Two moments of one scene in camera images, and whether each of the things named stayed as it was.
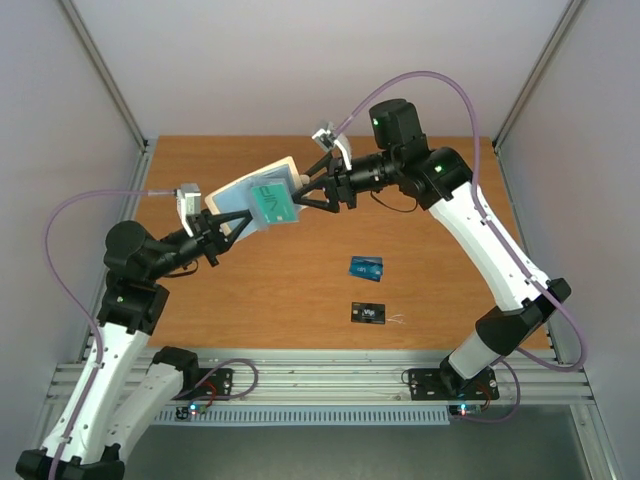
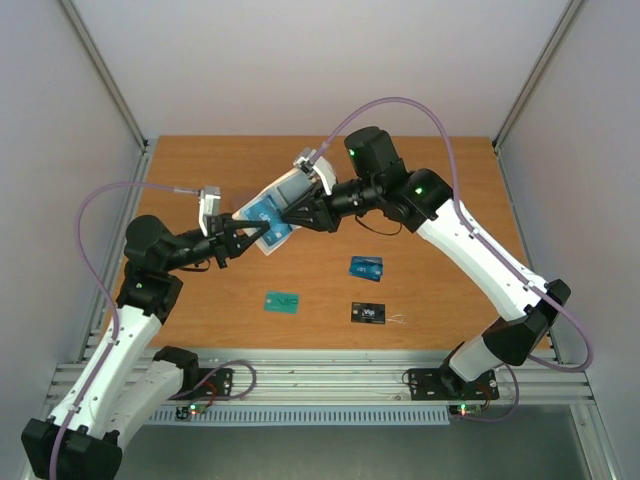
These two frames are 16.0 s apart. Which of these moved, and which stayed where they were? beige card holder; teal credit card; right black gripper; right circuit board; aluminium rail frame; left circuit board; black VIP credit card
Moved: teal credit card; beige card holder; right black gripper
Stayed: left circuit board; black VIP credit card; right circuit board; aluminium rail frame
